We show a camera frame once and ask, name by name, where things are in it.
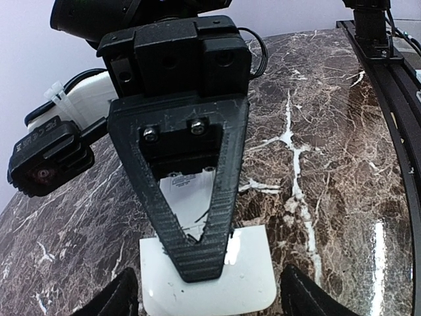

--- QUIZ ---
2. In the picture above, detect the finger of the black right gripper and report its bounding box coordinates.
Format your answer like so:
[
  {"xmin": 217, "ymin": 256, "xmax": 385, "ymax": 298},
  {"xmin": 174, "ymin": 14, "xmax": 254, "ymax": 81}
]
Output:
[{"xmin": 108, "ymin": 95, "xmax": 249, "ymax": 282}]

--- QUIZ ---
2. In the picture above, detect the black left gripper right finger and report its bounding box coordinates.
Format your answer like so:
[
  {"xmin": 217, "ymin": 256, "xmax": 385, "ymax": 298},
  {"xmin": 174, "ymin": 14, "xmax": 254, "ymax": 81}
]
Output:
[{"xmin": 280, "ymin": 264, "xmax": 357, "ymax": 316}]

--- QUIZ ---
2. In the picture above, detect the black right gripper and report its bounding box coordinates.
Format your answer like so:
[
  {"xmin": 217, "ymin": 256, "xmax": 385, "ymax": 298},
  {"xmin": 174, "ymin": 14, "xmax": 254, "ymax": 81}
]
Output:
[{"xmin": 97, "ymin": 15, "xmax": 251, "ymax": 97}]

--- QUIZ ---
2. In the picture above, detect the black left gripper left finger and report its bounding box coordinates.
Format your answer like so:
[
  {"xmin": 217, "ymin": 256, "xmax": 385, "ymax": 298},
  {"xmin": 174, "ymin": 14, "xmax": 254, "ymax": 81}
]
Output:
[{"xmin": 77, "ymin": 267, "xmax": 139, "ymax": 316}]

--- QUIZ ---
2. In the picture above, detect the white battery cover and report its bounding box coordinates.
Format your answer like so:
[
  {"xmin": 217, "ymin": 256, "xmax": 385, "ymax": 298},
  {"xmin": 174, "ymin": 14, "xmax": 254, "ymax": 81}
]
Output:
[{"xmin": 138, "ymin": 224, "xmax": 278, "ymax": 313}]

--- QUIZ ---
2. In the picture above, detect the white remote control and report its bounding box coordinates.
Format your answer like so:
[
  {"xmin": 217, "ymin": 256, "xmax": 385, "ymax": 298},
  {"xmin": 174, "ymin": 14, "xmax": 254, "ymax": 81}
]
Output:
[{"xmin": 159, "ymin": 168, "xmax": 215, "ymax": 240}]

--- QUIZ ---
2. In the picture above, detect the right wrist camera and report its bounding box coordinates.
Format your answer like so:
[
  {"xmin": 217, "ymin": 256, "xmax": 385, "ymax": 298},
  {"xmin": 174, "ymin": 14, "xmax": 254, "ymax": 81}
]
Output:
[{"xmin": 7, "ymin": 68, "xmax": 117, "ymax": 198}]

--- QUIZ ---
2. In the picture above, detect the black front rail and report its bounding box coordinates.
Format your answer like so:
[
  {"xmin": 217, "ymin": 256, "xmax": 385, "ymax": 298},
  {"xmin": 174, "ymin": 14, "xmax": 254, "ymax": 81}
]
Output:
[{"xmin": 336, "ymin": 20, "xmax": 420, "ymax": 315}]

